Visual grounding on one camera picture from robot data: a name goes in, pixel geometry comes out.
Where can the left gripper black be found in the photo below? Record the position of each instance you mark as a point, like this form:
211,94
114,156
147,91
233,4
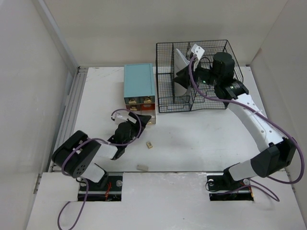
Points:
144,120

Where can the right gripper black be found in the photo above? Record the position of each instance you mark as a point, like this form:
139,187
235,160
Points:
183,77

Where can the white spiral notebook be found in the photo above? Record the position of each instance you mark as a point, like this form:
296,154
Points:
180,62

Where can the small tan eraser block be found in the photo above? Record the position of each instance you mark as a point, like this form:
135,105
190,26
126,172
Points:
149,145

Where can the teal mini drawer chest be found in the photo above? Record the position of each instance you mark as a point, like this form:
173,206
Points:
139,89

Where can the grey eraser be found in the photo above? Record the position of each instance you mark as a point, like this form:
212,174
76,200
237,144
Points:
143,168

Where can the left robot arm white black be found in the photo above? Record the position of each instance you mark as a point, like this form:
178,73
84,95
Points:
75,155

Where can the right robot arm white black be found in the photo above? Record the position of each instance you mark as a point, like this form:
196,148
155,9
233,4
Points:
276,147

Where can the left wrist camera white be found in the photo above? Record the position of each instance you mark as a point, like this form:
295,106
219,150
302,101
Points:
120,117

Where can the black wire mesh organizer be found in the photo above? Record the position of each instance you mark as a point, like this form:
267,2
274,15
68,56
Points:
218,57

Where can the aluminium rail frame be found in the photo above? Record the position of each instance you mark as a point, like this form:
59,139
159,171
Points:
71,104

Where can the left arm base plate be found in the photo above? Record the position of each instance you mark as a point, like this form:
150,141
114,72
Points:
107,191

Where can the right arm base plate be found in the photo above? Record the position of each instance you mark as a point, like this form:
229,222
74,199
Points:
220,190

